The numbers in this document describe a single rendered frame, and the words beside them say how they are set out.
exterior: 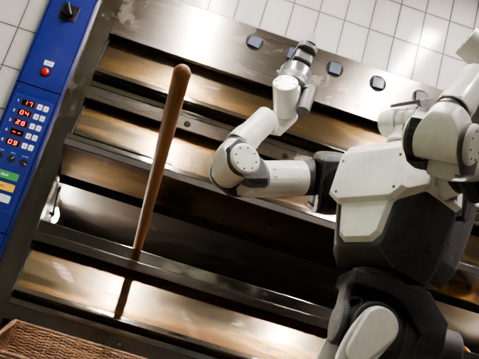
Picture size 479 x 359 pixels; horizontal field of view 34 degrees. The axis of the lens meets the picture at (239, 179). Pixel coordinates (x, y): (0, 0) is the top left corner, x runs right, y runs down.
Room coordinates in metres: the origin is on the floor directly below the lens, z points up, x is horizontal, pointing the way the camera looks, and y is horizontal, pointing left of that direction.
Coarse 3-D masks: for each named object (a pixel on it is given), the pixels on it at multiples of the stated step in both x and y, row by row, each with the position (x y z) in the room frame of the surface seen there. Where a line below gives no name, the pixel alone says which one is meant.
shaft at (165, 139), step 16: (176, 80) 1.15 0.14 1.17; (176, 96) 1.21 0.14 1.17; (176, 112) 1.29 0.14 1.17; (160, 128) 1.40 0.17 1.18; (160, 144) 1.47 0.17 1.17; (160, 160) 1.56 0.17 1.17; (160, 176) 1.69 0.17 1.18; (144, 208) 1.99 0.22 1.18; (144, 224) 2.16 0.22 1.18; (144, 240) 2.41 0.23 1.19
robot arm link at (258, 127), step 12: (252, 120) 1.77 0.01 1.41; (264, 120) 1.77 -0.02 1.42; (240, 132) 1.75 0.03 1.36; (252, 132) 1.75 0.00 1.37; (264, 132) 1.78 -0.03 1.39; (228, 144) 1.73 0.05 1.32; (252, 144) 1.76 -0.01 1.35; (216, 156) 1.77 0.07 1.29; (228, 156) 1.71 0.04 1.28; (216, 168) 1.77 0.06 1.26; (228, 168) 1.72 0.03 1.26; (216, 180) 1.79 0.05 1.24; (228, 180) 1.76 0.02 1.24; (240, 180) 1.76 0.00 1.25
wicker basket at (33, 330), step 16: (16, 320) 2.44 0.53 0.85; (0, 336) 2.19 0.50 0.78; (16, 336) 2.43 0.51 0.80; (32, 336) 2.44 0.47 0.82; (48, 336) 2.44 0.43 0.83; (64, 336) 2.45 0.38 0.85; (0, 352) 1.98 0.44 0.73; (16, 352) 2.42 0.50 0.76; (32, 352) 2.43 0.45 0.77; (48, 352) 2.44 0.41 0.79; (64, 352) 2.44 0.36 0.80; (80, 352) 2.45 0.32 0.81; (96, 352) 2.46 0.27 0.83; (112, 352) 2.47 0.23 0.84
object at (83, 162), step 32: (64, 160) 2.43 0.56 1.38; (96, 160) 2.37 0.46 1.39; (128, 160) 2.35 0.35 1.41; (128, 192) 2.52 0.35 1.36; (160, 192) 2.47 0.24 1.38; (192, 192) 2.41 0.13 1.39; (224, 192) 2.38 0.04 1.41; (224, 224) 2.57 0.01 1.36; (256, 224) 2.51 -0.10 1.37; (288, 224) 2.45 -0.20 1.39; (320, 224) 2.40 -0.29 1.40; (448, 288) 2.59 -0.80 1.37
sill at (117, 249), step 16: (48, 224) 2.48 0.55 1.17; (80, 240) 2.49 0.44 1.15; (96, 240) 2.49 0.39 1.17; (128, 256) 2.50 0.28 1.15; (144, 256) 2.51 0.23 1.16; (160, 256) 2.51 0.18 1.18; (176, 272) 2.52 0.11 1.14; (192, 272) 2.52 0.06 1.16; (208, 272) 2.52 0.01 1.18; (240, 288) 2.54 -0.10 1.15; (256, 288) 2.54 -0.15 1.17; (288, 304) 2.55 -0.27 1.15; (304, 304) 2.55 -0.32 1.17; (464, 352) 2.61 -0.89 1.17
